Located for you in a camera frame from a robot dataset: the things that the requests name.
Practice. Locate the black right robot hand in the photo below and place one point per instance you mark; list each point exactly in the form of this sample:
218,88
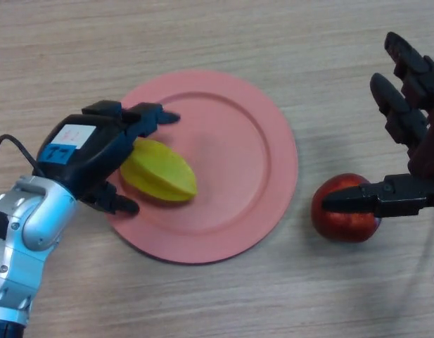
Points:
427,151

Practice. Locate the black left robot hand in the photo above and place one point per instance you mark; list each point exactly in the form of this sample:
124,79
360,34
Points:
97,148

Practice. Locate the yellow starfruit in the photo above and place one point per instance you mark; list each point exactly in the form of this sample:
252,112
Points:
160,172

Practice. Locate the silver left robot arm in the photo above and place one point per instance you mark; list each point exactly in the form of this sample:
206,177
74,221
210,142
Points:
26,239

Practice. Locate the pink round plate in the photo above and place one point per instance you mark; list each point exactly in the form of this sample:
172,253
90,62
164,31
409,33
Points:
234,169

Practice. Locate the red apple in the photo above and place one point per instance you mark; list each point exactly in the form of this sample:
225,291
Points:
343,227

